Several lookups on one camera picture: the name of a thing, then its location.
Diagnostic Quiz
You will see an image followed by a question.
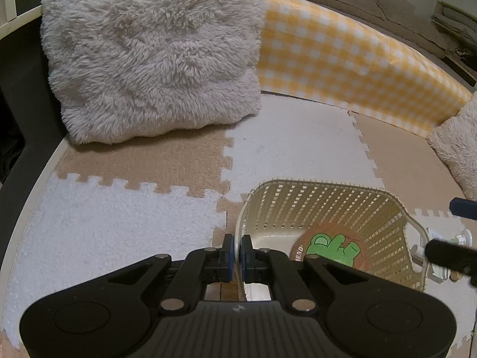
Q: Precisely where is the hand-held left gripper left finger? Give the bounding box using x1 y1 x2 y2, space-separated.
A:
106 233 237 314

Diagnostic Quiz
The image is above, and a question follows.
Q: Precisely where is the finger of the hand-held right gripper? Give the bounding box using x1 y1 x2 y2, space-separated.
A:
449 196 477 219
425 238 477 288

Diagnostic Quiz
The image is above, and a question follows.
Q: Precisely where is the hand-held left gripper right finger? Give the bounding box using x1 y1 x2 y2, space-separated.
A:
241 234 370 314

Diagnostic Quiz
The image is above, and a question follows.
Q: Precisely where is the cream plastic basket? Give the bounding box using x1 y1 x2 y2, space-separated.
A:
234 179 433 302

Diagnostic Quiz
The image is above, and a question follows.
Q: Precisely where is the white foam mat tile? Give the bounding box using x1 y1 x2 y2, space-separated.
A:
410 209 477 344
220 95 386 204
4 173 228 349

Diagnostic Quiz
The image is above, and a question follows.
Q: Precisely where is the beige foam mat tile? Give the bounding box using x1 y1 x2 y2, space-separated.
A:
212 194 247 303
56 127 233 198
348 112 477 217

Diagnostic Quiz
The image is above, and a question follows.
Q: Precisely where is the cork coaster green bear print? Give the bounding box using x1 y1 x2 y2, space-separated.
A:
289 227 368 273

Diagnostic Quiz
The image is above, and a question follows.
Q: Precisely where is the yellow checkered bumper cushion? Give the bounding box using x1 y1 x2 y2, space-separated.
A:
257 0 473 138

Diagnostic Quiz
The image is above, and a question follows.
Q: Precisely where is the cream curved border strip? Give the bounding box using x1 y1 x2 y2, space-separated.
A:
0 134 71 299

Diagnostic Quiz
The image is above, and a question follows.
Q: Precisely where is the large fluffy cream cushion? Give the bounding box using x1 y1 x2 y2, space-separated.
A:
39 0 267 145

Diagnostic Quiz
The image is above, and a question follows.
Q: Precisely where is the black furniture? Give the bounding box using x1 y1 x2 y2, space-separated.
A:
0 15 68 258

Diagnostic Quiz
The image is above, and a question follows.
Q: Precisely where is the white rail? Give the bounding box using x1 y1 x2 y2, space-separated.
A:
0 0 43 40

